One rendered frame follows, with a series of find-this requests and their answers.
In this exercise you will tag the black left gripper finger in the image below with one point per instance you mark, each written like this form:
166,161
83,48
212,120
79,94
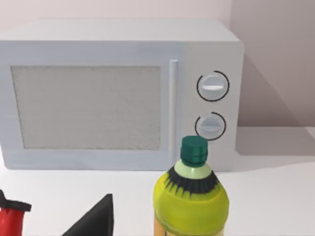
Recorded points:
98,221

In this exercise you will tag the red and black bottle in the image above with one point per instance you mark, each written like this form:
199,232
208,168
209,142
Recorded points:
9,218

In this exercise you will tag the green bottle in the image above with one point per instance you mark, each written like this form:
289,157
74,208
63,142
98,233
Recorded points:
189,201

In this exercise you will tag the small microwave knob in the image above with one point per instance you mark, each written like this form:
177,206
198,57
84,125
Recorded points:
209,126

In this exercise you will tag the pale microwave oven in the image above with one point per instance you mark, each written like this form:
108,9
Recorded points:
98,49

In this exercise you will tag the large microwave knob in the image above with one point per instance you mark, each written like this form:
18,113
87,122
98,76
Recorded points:
213,86

